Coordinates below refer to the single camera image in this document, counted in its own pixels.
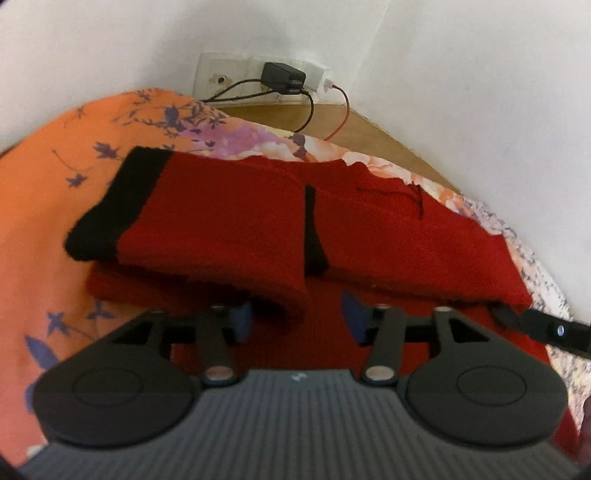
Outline white plug-in charger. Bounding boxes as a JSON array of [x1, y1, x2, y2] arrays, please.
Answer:
[[310, 68, 334, 92]]

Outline thick black charger cable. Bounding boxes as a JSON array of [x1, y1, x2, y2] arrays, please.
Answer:
[[292, 90, 317, 134]]

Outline thin black cable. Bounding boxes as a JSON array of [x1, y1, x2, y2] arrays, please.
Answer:
[[202, 78, 280, 103]]

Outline red cable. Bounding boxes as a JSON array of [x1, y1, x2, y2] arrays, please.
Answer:
[[323, 84, 352, 141]]

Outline orange floral bed sheet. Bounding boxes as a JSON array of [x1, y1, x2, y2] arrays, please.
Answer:
[[0, 88, 591, 467]]

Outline red knitted sweater black cuffs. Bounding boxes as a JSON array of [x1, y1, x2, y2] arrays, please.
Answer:
[[65, 147, 580, 462]]

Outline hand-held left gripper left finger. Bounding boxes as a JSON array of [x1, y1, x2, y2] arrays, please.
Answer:
[[108, 300, 254, 386]]

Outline black plug-in charger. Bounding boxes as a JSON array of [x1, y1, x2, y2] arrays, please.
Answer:
[[259, 62, 306, 95]]

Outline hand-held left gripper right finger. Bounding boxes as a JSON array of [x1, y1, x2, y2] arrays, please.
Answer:
[[341, 291, 488, 386]]

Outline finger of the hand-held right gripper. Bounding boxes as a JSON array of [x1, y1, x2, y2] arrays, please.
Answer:
[[489, 302, 591, 358]]

